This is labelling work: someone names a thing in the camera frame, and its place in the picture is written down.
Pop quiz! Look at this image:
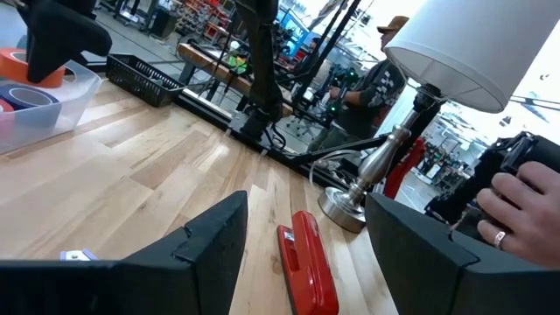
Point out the purple tape roll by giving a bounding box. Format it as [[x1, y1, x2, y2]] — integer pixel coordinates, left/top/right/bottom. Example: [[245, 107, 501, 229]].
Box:
[[0, 83, 60, 129]]

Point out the white lamp cord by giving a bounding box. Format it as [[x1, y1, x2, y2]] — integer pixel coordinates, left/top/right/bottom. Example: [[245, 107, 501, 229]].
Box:
[[308, 149, 364, 185]]

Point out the side table black frame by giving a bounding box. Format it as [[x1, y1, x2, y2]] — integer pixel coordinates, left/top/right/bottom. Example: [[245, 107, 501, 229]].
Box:
[[177, 42, 294, 117]]

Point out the silver lamp base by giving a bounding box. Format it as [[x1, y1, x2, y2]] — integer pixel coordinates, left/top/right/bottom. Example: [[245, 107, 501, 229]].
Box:
[[317, 82, 444, 234]]

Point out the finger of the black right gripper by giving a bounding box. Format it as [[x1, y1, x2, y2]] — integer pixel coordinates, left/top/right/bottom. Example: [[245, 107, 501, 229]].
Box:
[[17, 0, 113, 84]]

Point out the person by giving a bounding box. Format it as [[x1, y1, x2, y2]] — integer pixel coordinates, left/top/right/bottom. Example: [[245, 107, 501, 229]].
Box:
[[305, 15, 411, 152]]

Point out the red stapler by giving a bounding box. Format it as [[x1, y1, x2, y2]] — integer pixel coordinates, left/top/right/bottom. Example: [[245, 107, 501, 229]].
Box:
[[276, 210, 340, 315]]

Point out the clear plastic bin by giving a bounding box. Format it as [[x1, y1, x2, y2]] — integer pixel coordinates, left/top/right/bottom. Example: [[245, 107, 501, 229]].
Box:
[[0, 3, 102, 154]]

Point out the white lamp shade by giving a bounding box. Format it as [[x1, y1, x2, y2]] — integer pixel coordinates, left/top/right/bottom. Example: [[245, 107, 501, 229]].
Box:
[[384, 0, 560, 114]]

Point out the black handheld device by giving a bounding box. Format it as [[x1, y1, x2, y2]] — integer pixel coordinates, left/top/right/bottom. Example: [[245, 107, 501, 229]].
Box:
[[426, 130, 560, 242]]

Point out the black plastic basket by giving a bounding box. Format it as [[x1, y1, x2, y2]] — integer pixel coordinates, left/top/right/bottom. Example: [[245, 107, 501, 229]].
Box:
[[106, 53, 186, 109]]

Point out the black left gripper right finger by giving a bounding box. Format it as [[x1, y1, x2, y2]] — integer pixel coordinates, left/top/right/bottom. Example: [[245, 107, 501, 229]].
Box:
[[365, 192, 560, 315]]

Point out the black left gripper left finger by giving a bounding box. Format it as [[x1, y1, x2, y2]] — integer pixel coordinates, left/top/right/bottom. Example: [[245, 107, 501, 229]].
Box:
[[0, 190, 249, 315]]

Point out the orange tape roll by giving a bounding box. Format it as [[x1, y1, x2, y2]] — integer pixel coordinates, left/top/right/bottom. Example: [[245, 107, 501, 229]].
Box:
[[0, 46, 67, 88]]

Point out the person's hand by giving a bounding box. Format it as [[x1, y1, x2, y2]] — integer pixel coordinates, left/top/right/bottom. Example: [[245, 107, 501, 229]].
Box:
[[475, 160, 560, 269]]

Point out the red plastic object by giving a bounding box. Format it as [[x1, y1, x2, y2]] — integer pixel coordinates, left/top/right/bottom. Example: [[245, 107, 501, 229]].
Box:
[[383, 137, 426, 200]]

